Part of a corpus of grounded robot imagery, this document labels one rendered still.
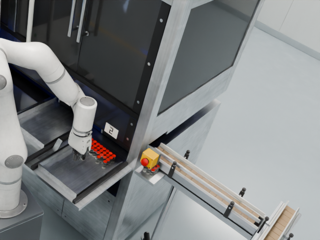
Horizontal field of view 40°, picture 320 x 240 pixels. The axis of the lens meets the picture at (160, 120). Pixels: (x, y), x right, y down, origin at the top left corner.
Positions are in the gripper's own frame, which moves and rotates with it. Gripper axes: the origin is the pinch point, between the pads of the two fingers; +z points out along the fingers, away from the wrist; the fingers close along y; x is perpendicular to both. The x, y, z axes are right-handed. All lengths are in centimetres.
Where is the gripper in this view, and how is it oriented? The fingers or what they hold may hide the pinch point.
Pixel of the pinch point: (76, 156)
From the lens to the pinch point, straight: 202.9
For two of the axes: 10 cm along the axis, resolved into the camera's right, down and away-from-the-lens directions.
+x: -5.7, 3.9, -7.3
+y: -7.9, -5.2, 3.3
